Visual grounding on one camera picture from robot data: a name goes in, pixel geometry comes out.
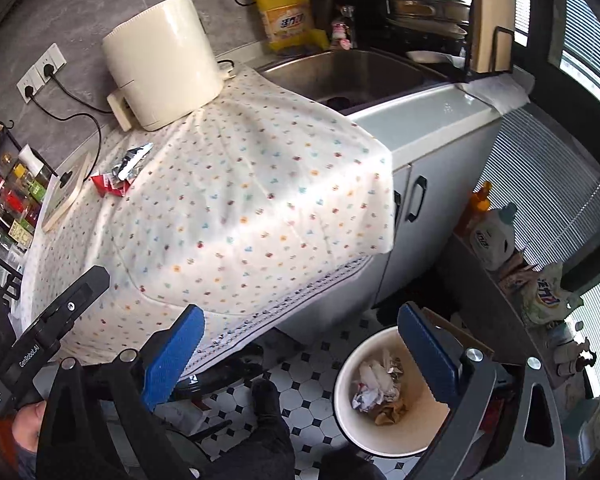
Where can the red label oil bottle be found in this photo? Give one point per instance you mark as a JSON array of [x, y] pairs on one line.
[[19, 205]]

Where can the red paper carton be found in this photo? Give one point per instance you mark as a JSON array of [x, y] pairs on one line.
[[107, 184]]

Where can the white cabinet door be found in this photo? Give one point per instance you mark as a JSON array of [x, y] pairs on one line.
[[437, 192]]

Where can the green label sauce bottle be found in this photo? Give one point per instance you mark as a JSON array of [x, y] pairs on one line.
[[34, 188]]

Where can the black dish rack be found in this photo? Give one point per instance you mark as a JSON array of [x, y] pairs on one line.
[[449, 19]]

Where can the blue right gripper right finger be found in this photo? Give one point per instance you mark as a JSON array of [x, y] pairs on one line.
[[435, 364]]

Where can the wooden cutting board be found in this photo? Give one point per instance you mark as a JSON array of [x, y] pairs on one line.
[[492, 36]]

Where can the white cleaner bottle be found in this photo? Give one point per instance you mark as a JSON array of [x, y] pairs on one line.
[[493, 238]]

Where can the brown paper bag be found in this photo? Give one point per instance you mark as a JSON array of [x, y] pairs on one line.
[[389, 413]]

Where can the silver foil strip wrapper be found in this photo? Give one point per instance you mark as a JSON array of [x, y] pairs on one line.
[[131, 164]]

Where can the white wall socket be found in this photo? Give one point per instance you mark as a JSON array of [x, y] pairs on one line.
[[35, 78]]

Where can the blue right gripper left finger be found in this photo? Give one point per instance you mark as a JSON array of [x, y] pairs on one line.
[[166, 354]]

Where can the person's left hand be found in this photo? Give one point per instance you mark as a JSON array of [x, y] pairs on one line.
[[27, 424]]

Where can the black spice rack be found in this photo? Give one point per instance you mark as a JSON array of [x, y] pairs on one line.
[[16, 237]]

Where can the orange spray bottle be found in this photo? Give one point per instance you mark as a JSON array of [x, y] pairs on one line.
[[477, 205]]

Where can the refill detergent pouch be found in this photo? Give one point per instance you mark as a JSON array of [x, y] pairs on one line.
[[543, 300]]

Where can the cream induction cooker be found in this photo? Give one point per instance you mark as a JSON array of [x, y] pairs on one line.
[[65, 189]]

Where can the cream air fryer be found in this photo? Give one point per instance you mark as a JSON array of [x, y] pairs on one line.
[[163, 65]]

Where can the white round trash bin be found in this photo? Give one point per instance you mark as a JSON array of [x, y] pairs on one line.
[[382, 403]]

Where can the pink small figurine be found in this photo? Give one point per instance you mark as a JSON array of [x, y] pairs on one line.
[[343, 34]]

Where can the white cap oil dispenser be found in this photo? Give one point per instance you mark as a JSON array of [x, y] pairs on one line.
[[30, 160]]

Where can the yellow detergent bottle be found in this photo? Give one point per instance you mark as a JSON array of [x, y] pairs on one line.
[[289, 24]]

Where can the stainless steel sink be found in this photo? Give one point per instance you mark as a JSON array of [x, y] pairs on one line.
[[348, 81]]

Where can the white food wrapper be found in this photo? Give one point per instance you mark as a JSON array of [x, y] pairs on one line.
[[385, 374]]

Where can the floral patterned tablecloth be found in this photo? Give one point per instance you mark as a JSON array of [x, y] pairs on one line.
[[242, 208]]

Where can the white grey paper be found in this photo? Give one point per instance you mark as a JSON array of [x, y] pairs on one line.
[[366, 398]]

